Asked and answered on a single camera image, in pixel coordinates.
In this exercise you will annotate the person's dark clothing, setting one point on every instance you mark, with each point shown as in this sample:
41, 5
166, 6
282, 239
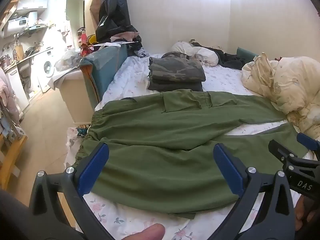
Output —
17, 220

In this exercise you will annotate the wooden cutting board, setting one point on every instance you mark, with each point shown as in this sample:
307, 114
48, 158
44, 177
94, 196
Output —
19, 52

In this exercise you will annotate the white pillow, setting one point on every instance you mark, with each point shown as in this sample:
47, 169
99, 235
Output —
185, 47

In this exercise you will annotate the folded dark grey pants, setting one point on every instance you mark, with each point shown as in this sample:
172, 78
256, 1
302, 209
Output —
172, 86

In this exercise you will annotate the person's right hand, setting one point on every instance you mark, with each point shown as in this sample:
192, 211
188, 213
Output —
303, 212

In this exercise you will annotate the white washing machine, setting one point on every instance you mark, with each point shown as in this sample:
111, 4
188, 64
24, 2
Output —
46, 66

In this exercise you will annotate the pink clothes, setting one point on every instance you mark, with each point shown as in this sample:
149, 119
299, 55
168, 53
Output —
7, 97

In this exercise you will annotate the pile of mixed clothes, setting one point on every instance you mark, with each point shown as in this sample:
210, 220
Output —
132, 45

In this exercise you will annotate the white storage box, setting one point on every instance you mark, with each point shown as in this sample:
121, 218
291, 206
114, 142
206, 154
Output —
75, 95

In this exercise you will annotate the brown hanging garment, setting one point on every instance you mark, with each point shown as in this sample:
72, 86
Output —
97, 2

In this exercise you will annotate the folded camouflage pants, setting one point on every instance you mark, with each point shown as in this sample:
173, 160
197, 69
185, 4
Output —
175, 67

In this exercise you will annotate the person's left hand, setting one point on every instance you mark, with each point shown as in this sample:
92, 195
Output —
145, 232

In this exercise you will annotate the cream printed duvet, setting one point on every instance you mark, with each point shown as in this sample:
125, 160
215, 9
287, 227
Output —
292, 80

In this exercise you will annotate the red bottle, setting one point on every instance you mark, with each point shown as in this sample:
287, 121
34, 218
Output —
83, 37

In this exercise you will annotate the dark clothes heap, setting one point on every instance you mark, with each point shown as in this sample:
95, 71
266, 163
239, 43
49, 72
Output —
230, 60

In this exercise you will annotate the tabby cat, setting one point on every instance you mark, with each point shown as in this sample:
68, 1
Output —
201, 59

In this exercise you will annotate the black plastic bag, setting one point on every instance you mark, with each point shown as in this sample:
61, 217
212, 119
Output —
113, 10

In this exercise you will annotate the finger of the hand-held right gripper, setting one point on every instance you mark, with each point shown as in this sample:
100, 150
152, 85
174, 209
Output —
280, 150
308, 141

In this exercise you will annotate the wooden chair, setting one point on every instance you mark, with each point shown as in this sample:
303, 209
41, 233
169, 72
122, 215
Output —
11, 155

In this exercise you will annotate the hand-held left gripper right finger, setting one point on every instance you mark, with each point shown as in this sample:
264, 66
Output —
228, 170

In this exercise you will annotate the green pants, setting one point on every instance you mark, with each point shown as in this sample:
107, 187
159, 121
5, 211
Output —
162, 142

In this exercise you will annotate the crumpled clear plastic bag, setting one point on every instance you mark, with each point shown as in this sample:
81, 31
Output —
66, 60

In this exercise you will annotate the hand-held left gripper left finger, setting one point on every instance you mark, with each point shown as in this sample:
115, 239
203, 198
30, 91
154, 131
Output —
96, 166

